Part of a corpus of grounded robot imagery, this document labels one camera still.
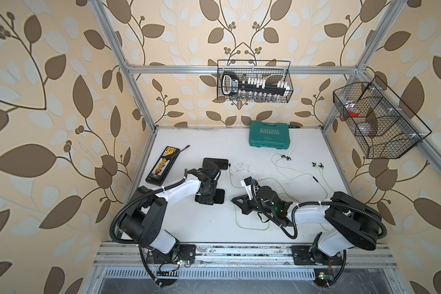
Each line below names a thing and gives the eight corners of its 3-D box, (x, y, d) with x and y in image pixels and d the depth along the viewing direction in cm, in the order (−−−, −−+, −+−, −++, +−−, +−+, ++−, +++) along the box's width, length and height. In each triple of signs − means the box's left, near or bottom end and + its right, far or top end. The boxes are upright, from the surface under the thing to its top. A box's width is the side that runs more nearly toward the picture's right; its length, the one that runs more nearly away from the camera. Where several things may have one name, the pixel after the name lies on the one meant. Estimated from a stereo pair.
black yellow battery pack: (147, 182, 98) (144, 178, 95) (165, 148, 113) (163, 144, 109) (163, 185, 97) (160, 181, 93) (179, 151, 112) (178, 146, 108)
